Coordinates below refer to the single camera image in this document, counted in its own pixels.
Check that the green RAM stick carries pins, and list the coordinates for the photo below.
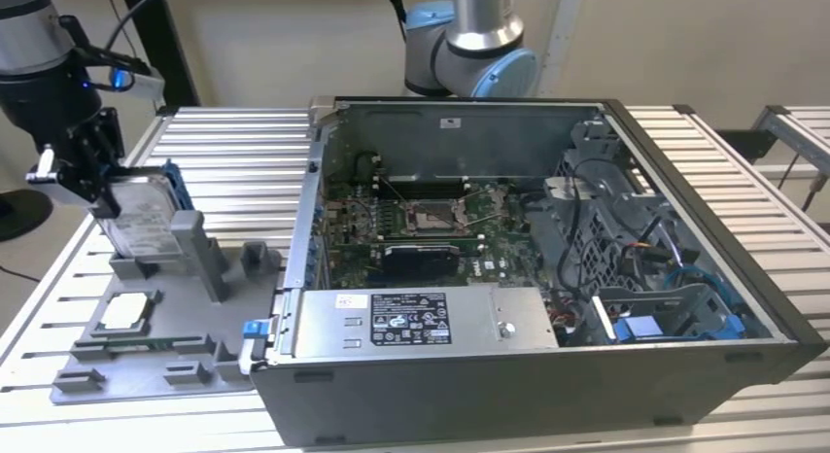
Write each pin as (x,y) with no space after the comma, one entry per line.
(158,345)

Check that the silver CPU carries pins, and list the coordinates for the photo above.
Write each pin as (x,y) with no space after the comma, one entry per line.
(124,311)

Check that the metal slat side table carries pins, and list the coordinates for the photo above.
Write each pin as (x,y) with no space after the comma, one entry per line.
(800,127)

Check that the grey parts rack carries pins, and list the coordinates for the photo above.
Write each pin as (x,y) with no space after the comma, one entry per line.
(188,326)

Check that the grey disk bay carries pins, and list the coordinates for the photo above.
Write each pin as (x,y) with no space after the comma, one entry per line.
(680,297)

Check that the black round stand base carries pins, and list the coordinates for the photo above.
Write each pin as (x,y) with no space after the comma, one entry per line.
(22,215)

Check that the thin metal locking lever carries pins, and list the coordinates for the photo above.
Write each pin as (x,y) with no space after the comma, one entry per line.
(393,189)

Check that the open black PC case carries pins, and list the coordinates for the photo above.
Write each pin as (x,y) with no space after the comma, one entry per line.
(492,399)

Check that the blue carrier in bay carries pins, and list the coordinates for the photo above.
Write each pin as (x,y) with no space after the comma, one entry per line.
(637,326)

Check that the silver power supply unit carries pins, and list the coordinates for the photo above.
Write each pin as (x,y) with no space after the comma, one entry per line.
(324,326)

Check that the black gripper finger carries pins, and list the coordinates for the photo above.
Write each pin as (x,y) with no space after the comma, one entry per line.
(105,142)
(72,161)

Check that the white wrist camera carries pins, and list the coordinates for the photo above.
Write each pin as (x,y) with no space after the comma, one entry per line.
(68,196)

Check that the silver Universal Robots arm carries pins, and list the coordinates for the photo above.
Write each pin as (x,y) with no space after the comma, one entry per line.
(479,15)

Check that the black graphics card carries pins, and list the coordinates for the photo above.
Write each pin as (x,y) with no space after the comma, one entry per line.
(421,263)

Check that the black RAM slot bank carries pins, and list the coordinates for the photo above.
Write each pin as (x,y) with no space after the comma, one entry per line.
(421,184)

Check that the grey metal drive cage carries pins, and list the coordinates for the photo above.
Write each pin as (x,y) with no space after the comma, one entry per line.
(609,219)

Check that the CPU socket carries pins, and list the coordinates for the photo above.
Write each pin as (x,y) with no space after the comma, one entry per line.
(432,217)

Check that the hard disk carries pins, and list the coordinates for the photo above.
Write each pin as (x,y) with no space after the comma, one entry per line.
(145,215)

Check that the black upright post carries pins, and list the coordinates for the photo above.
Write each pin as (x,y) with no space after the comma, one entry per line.
(168,45)

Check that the blue case latch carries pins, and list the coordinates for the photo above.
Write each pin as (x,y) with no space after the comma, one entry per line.
(252,329)

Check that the white case label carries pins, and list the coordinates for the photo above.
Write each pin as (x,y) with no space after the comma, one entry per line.
(449,123)

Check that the green motherboard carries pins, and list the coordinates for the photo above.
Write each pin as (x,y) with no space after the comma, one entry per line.
(505,258)

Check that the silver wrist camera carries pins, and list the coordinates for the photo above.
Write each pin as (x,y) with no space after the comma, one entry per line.
(145,86)

